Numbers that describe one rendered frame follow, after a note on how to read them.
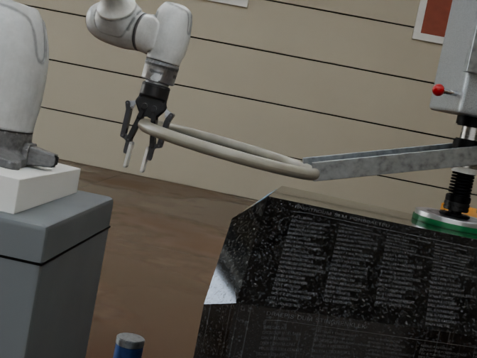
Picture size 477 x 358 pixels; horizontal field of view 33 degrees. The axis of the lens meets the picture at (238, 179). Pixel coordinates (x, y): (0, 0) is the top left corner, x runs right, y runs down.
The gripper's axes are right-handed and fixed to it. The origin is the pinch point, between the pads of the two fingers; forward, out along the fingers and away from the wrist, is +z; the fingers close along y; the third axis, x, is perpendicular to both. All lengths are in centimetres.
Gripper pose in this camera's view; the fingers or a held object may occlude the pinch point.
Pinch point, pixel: (136, 158)
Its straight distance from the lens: 218.0
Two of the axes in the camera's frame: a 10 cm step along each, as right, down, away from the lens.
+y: 9.5, 2.8, -0.9
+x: 1.1, -0.7, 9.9
